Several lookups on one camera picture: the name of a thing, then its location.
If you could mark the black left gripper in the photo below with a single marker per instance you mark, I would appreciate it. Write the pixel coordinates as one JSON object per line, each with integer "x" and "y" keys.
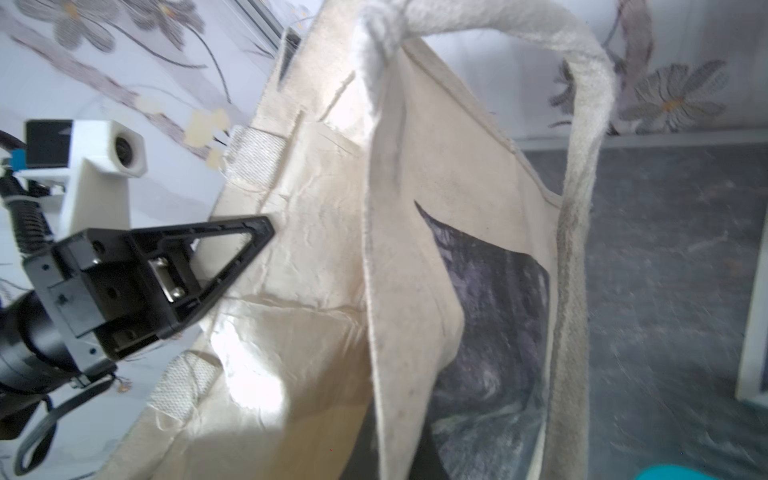
{"x": 101, "y": 295}

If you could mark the white wooden two-tier shelf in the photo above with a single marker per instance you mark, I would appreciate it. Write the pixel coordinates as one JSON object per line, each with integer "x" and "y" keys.
{"x": 751, "y": 386}

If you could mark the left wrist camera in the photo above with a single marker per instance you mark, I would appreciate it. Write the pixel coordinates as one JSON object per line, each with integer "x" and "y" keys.
{"x": 92, "y": 161}

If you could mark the teal plastic basket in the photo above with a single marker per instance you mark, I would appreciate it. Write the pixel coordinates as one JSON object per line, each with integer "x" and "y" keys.
{"x": 672, "y": 472}

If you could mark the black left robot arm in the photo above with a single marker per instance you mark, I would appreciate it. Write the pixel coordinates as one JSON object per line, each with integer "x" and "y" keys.
{"x": 32, "y": 405}

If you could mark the cream canvas tote bag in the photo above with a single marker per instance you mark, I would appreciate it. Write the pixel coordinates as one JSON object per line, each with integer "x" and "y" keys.
{"x": 421, "y": 311}

